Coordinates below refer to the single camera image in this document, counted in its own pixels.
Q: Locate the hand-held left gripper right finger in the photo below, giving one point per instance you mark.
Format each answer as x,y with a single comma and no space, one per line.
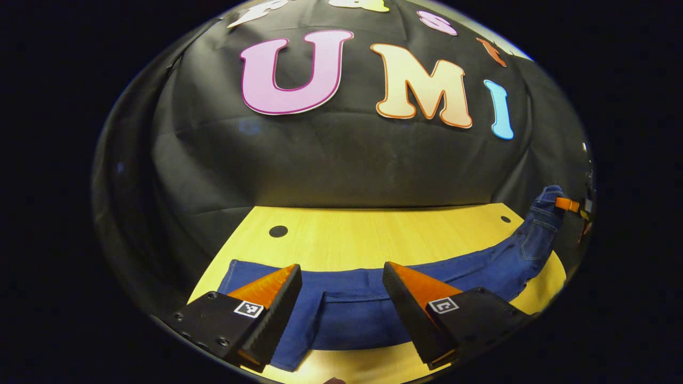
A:
408,314

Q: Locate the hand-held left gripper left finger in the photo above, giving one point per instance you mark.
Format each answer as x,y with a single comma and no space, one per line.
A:
280,314

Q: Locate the blue jeans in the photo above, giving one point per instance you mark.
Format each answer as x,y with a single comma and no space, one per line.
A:
352,314

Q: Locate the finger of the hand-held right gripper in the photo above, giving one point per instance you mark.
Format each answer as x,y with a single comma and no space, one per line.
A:
566,204

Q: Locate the black backdrop cloth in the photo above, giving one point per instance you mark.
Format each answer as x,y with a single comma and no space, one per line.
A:
320,160

